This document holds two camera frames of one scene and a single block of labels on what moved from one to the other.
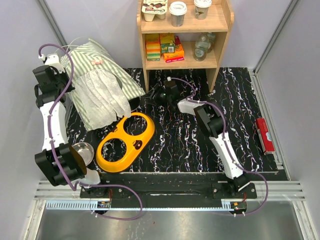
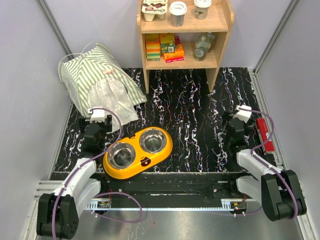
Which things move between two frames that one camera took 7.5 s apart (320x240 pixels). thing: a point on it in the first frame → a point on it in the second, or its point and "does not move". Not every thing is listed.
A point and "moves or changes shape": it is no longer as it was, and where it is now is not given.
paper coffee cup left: [177, 10] does not move
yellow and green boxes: [152, 46] does not move
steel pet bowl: [85, 151] moves or changes shape
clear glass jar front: [201, 47] does not move
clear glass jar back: [212, 36] does not move
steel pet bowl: [134, 103] → [152, 141]
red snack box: [264, 134] does not move
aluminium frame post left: [53, 23] does not move
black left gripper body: [62, 80] → [103, 129]
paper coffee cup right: [201, 9] does not move
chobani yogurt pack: [154, 8] does not move
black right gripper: [157, 91] → [248, 126]
